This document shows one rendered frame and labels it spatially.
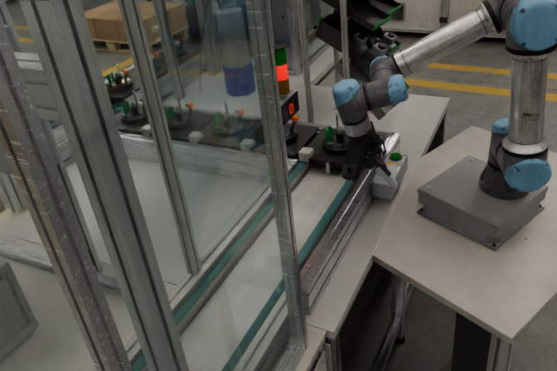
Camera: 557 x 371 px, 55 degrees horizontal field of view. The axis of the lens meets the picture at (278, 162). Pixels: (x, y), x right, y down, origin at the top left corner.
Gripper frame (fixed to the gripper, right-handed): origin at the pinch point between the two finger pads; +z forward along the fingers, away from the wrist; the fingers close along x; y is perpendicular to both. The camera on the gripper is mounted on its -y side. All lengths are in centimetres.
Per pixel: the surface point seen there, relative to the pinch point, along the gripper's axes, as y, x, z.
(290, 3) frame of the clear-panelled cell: 110, 95, -17
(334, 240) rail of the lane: -19.3, 5.0, 4.2
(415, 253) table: -5.7, -11.2, 20.1
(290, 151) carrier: 17.6, 44.3, 3.6
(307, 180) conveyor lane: 9.5, 34.1, 9.3
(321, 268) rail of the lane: -30.5, 2.9, 3.3
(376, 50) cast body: 60, 23, -14
